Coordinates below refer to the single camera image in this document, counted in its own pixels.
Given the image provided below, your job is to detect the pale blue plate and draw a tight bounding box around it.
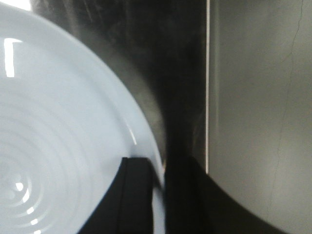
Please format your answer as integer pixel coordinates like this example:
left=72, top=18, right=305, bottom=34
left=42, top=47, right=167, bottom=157
left=0, top=4, right=165, bottom=234

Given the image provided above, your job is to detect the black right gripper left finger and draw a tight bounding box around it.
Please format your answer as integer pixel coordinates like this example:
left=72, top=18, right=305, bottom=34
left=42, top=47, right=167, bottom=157
left=79, top=157, right=154, bottom=234

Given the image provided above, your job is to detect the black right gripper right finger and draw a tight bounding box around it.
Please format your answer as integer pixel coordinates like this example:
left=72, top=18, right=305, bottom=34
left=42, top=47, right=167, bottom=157
left=165, top=157, right=282, bottom=234

